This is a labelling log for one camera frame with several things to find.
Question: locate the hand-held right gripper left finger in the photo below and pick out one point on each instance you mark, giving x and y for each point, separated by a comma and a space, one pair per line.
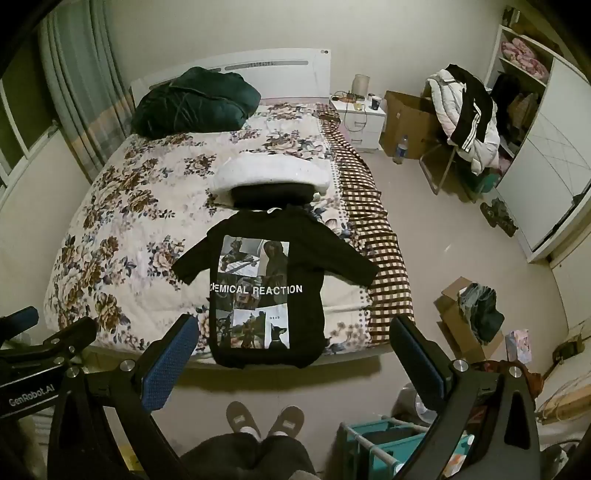
167, 364

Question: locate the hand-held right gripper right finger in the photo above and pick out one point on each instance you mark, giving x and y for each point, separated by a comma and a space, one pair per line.
418, 362

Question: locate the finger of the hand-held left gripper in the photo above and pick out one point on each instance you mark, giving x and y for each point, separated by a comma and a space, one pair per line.
69, 337
21, 319

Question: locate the black printed t-shirt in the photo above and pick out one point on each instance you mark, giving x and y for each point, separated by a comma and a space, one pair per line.
258, 286

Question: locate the pile of dark clothes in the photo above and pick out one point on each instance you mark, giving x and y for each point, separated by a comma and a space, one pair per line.
482, 311

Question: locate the small cardboard box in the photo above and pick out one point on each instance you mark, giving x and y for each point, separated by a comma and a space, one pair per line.
455, 323

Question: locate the grey slipper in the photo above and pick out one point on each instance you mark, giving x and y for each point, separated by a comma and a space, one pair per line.
242, 417
286, 420

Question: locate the teal storage rack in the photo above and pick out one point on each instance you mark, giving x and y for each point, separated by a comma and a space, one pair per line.
369, 443

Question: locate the pink printed packet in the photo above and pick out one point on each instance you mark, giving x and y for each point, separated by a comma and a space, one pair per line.
518, 345

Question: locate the person's dark pants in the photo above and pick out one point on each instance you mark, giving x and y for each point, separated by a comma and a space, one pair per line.
249, 457

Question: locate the floral bedspread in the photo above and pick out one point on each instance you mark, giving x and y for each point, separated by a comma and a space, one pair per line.
138, 221

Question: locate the brown checked bed sheet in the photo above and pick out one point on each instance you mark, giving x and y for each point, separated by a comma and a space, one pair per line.
374, 217

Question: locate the patterned slippers pair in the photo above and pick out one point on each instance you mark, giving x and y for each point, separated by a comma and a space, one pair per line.
498, 214

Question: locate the metal chair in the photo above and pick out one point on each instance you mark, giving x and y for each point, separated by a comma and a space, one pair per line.
436, 168

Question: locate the black folded cloth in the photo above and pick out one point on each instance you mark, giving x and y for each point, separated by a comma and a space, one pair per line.
272, 194

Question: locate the window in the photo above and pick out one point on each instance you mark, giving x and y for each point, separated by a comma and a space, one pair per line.
18, 115

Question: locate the plastic water bottle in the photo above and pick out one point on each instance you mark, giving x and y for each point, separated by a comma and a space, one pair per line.
400, 150

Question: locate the white and black curved object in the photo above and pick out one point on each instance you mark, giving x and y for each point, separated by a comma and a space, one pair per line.
272, 168

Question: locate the large cardboard box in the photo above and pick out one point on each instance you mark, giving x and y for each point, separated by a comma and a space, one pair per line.
408, 120

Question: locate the striped curtain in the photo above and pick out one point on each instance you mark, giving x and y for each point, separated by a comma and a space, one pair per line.
81, 83

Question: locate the white nightstand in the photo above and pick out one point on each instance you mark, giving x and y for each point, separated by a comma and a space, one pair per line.
362, 122

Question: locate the white wardrobe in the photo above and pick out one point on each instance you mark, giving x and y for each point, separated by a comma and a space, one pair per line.
549, 152

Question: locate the chair with piled jackets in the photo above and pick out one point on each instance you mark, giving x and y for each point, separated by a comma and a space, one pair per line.
443, 101

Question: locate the black white-striped garment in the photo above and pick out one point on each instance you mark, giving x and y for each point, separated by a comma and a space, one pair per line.
473, 106

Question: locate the dark cup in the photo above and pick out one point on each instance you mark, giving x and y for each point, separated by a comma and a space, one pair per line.
376, 103

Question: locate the dark green duvet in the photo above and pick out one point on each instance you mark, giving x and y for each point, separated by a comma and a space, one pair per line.
194, 101

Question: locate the small table lamp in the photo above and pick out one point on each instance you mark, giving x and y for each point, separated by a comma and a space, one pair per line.
361, 85

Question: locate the white headboard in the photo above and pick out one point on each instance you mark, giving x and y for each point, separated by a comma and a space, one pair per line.
277, 69

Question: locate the pink folded bedding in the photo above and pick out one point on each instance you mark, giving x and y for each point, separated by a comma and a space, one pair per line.
524, 57

